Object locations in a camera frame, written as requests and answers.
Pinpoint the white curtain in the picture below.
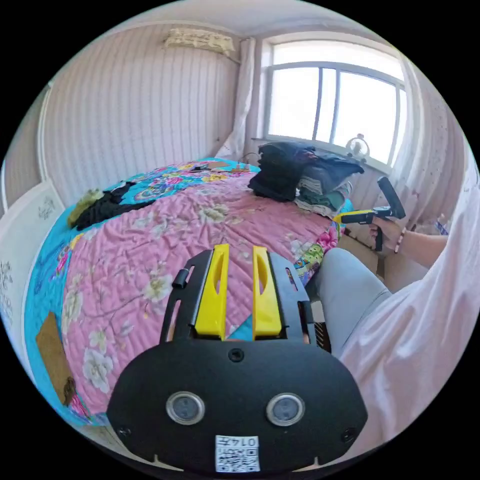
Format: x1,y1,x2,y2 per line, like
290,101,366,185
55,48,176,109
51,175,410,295
389,52,468,235
214,36,258,163

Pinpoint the white bed headboard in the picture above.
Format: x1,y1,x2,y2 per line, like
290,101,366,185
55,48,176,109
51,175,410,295
0,176,68,340

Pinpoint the pile of clothes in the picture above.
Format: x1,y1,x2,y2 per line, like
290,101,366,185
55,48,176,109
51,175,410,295
247,141,366,219

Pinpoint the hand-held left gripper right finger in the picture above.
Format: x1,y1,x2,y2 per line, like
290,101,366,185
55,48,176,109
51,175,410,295
251,245,283,342

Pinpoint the black garment with olive trim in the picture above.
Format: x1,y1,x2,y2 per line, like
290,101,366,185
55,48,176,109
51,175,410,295
66,180,157,232

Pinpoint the person's right hand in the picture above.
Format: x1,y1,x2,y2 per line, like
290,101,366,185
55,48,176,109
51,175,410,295
368,216,405,255

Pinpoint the brown cardboard sheet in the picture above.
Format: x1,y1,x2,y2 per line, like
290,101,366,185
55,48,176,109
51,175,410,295
35,311,78,408

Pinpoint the air conditioner with lace cover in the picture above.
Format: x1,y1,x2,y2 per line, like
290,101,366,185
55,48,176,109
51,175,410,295
161,27,238,58

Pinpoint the small round fan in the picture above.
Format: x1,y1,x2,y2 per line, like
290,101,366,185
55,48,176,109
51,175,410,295
344,133,371,165

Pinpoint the bed with pink floral quilt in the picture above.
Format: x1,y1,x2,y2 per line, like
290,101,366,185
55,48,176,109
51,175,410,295
23,157,356,429

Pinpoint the window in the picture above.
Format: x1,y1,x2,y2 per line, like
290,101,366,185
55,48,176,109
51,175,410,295
261,37,410,169

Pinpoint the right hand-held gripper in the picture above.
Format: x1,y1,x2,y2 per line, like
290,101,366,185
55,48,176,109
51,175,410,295
332,207,395,253

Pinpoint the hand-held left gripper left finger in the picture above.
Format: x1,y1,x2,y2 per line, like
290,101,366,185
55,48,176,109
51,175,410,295
193,243,230,337

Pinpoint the person's right forearm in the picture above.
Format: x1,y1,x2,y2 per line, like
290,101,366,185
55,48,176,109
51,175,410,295
394,227,450,269

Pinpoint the person's body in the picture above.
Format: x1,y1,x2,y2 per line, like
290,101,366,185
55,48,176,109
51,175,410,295
304,148,480,464

